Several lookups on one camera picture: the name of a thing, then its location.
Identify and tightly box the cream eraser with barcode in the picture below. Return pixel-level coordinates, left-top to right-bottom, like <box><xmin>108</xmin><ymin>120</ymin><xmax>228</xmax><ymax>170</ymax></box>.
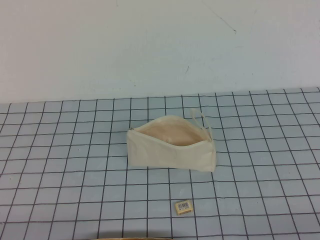
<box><xmin>174</xmin><ymin>200</ymin><xmax>195</xmax><ymax>216</ymax></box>

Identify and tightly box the cream fabric pencil case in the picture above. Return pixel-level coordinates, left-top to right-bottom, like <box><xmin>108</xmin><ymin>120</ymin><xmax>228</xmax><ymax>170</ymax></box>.
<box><xmin>126</xmin><ymin>107</ymin><xmax>216</xmax><ymax>173</ymax></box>

